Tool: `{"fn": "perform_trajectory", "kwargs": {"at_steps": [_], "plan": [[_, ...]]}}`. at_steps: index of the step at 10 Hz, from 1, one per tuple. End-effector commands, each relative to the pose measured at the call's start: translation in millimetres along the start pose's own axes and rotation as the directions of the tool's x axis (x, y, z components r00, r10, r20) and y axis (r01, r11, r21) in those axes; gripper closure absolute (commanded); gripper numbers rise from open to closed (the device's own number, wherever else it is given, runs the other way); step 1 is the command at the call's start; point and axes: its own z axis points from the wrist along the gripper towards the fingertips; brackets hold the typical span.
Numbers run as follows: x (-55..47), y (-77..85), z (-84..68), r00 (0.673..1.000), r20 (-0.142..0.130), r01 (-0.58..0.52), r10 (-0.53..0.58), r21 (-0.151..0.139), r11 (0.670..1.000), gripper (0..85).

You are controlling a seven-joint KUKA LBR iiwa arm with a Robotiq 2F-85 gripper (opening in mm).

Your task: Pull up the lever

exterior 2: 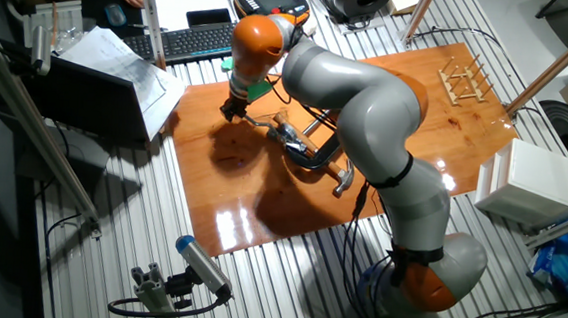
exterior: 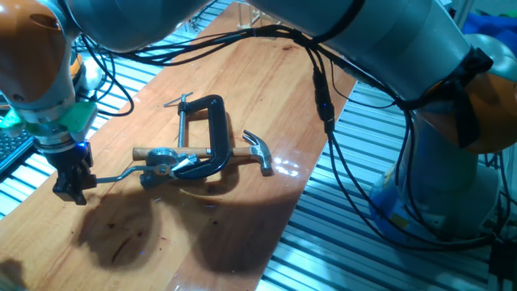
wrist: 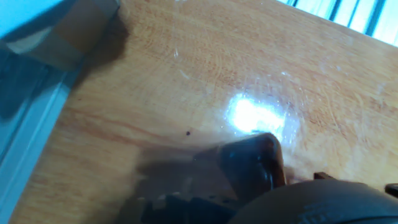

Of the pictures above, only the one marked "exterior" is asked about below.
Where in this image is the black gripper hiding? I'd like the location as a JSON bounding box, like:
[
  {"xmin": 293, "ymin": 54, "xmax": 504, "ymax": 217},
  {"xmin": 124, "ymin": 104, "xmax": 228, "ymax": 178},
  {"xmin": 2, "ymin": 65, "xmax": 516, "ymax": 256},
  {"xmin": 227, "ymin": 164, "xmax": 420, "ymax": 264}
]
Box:
[{"xmin": 43, "ymin": 140, "xmax": 99, "ymax": 206}]

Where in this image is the metal lever dark red knob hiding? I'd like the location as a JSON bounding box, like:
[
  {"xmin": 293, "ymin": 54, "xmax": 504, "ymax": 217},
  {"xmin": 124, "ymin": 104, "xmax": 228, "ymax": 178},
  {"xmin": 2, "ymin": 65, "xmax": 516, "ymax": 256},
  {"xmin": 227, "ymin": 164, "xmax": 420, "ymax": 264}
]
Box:
[{"xmin": 86, "ymin": 163, "xmax": 158, "ymax": 185}]

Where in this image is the black C-clamp with screw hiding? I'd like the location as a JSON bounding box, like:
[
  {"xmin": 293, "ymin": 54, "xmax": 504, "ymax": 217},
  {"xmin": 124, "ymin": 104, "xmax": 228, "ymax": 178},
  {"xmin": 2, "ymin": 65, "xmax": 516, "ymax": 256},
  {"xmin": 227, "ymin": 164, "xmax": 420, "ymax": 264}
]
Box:
[{"xmin": 163, "ymin": 92, "xmax": 233, "ymax": 181}]

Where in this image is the wooden handle claw hammer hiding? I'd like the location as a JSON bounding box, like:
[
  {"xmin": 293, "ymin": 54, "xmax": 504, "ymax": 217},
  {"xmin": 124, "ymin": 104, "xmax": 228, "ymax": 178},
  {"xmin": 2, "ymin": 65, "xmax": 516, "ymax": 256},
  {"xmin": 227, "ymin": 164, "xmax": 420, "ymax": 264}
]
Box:
[{"xmin": 132, "ymin": 129, "xmax": 275, "ymax": 177}]

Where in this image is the black computer keyboard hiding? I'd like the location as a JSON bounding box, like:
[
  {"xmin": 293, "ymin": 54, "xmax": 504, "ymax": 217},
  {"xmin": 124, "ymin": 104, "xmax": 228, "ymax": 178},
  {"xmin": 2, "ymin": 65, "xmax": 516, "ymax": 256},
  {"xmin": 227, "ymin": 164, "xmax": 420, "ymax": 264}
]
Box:
[{"xmin": 0, "ymin": 128, "xmax": 36, "ymax": 175}]

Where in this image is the glossy wooden board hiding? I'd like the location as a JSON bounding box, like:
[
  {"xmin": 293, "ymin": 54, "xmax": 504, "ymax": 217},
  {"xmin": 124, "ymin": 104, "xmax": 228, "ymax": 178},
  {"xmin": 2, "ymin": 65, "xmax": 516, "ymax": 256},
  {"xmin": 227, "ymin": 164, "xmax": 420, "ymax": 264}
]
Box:
[{"xmin": 0, "ymin": 2, "xmax": 359, "ymax": 291}]

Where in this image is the blue plastic bag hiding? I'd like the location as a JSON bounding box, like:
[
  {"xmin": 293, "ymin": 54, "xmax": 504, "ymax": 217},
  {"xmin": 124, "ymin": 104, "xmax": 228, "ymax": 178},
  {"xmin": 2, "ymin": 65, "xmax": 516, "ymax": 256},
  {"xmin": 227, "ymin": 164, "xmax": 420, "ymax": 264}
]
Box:
[{"xmin": 462, "ymin": 11, "xmax": 517, "ymax": 46}]

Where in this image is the green gripper mount plate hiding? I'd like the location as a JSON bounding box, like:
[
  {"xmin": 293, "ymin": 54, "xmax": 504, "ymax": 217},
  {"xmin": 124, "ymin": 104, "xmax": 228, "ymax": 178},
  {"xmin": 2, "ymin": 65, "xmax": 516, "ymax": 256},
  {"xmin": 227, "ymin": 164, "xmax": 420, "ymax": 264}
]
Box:
[{"xmin": 0, "ymin": 100, "xmax": 99, "ymax": 137}]

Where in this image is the aluminium frame post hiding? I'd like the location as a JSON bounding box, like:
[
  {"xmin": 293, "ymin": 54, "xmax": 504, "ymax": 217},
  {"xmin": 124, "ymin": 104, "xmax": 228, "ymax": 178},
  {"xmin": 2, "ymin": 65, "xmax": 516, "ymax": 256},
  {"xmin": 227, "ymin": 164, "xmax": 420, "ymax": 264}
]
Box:
[{"xmin": 452, "ymin": 0, "xmax": 476, "ymax": 30}]

